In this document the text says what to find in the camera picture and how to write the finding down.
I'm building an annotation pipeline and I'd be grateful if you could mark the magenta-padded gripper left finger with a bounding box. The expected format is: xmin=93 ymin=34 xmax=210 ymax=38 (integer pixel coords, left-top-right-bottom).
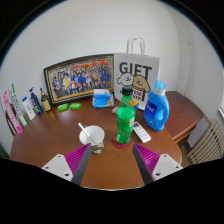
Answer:
xmin=41 ymin=143 xmax=93 ymax=186

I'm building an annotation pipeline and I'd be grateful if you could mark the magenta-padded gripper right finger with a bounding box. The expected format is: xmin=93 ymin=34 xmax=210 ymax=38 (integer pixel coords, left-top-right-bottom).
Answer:
xmin=132 ymin=143 xmax=184 ymax=186

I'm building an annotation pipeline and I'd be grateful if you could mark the green plastic drink bottle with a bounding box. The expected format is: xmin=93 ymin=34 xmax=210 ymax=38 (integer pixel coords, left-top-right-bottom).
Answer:
xmin=116 ymin=85 xmax=137 ymax=145

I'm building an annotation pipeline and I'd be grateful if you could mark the floral paper cup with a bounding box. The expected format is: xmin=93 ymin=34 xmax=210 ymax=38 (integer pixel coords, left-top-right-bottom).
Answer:
xmin=78 ymin=125 xmax=106 ymax=155

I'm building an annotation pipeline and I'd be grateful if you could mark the white stirrer stick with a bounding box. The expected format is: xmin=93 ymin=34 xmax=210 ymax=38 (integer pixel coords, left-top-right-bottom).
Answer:
xmin=77 ymin=122 xmax=96 ymax=144

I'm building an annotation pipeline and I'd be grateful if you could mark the white remote control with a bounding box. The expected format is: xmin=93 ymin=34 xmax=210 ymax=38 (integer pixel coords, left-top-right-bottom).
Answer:
xmin=132 ymin=121 xmax=152 ymax=144

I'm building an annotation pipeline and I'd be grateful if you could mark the flat round red coaster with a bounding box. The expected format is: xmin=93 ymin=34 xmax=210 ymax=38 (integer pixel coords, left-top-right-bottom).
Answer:
xmin=111 ymin=133 xmax=134 ymax=150

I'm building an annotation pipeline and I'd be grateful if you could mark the blue detergent jug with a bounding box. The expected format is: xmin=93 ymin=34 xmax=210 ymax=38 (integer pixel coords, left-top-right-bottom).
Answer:
xmin=142 ymin=79 xmax=170 ymax=132

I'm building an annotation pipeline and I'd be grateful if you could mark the colourful puzzle cube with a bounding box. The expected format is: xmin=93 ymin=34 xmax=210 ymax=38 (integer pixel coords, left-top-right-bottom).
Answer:
xmin=128 ymin=99 xmax=140 ymax=112

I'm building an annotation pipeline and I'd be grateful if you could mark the white radiator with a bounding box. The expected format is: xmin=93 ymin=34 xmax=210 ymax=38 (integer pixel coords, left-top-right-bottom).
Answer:
xmin=186 ymin=119 xmax=224 ymax=164

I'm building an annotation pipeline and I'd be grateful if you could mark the amber pump bottle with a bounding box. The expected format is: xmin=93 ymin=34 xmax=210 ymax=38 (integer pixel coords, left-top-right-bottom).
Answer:
xmin=39 ymin=87 xmax=52 ymax=113

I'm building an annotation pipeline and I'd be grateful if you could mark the blue tissue pack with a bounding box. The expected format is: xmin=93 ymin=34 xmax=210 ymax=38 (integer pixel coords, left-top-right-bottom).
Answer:
xmin=92 ymin=88 xmax=115 ymax=109

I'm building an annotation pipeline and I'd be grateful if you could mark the dark blue pump bottle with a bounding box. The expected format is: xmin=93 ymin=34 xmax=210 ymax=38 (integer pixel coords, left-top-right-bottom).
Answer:
xmin=28 ymin=86 xmax=44 ymax=116

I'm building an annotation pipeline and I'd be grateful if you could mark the white squeeze bottle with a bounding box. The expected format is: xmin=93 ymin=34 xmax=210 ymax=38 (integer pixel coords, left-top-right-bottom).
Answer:
xmin=21 ymin=96 xmax=37 ymax=121

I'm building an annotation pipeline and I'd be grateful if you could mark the dark wooden chair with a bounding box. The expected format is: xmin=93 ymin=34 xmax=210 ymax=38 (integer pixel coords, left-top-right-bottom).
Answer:
xmin=4 ymin=109 xmax=18 ymax=138

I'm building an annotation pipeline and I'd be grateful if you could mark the pink and white long box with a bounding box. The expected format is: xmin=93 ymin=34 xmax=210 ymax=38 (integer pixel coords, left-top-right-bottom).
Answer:
xmin=1 ymin=89 xmax=23 ymax=135

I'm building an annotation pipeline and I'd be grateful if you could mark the green and white long box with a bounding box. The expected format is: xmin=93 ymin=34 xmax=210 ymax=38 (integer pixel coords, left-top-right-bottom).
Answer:
xmin=8 ymin=83 xmax=28 ymax=127

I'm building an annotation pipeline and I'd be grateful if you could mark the framed group photo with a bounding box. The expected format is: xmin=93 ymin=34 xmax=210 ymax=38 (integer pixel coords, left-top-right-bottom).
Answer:
xmin=43 ymin=53 xmax=115 ymax=107

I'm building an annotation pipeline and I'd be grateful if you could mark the white printed paper gift bag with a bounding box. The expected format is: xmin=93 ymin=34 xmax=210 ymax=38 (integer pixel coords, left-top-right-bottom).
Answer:
xmin=113 ymin=37 xmax=161 ymax=111

